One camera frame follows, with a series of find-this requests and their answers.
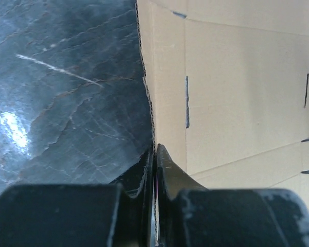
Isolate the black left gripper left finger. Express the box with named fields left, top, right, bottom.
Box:
left=0, top=149, right=153, bottom=246

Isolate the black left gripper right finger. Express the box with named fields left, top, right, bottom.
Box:
left=156, top=144, right=309, bottom=246

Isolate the brown cardboard box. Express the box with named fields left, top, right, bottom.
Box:
left=137, top=1, right=309, bottom=204

